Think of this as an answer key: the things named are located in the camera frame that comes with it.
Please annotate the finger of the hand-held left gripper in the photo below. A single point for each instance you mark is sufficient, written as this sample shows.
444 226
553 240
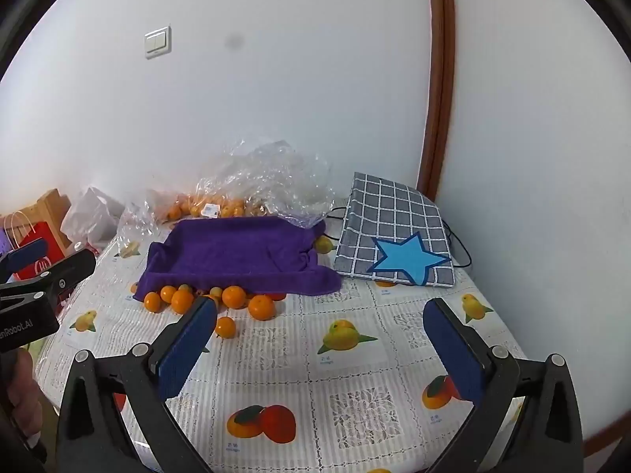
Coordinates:
27 252
69 271

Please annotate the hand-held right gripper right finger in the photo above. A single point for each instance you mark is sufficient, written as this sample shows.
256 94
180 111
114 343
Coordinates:
453 345

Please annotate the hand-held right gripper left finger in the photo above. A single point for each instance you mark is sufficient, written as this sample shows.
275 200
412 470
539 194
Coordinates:
187 345

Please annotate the cluster of oranges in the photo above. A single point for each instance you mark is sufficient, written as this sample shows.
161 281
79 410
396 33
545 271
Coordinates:
261 307

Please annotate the purple towel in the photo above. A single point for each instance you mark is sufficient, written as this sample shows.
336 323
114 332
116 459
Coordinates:
236 251

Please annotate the person's left hand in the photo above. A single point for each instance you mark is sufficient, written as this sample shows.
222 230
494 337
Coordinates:
24 394

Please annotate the red paper bag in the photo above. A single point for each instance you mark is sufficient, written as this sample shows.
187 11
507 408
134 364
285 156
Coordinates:
42 251

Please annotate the lilac paper bag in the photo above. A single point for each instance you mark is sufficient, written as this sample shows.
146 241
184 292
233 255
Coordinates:
3 244

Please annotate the brown cardboard box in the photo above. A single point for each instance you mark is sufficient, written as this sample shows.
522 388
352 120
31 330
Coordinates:
49 204

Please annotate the white plastic bag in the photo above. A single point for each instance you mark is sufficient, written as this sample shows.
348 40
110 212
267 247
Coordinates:
91 217

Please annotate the crumpled clear plastic bag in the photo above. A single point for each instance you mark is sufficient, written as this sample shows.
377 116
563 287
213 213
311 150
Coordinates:
135 221

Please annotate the fruit print tablecloth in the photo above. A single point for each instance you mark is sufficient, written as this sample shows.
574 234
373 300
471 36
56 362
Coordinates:
296 379

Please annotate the white label sticker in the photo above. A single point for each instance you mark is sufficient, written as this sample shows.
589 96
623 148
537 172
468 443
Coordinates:
212 211

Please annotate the grey checked bag blue star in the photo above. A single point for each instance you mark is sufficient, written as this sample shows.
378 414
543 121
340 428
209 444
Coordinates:
389 217

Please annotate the heap of bagged oranges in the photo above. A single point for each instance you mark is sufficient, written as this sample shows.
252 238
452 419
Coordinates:
231 208

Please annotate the large clear plastic bag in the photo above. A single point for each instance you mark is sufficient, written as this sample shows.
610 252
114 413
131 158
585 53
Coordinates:
276 172

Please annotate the white light switch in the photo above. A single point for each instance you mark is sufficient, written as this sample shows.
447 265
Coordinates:
157 42

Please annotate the brown wooden door frame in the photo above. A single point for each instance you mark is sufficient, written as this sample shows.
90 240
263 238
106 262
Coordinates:
438 83

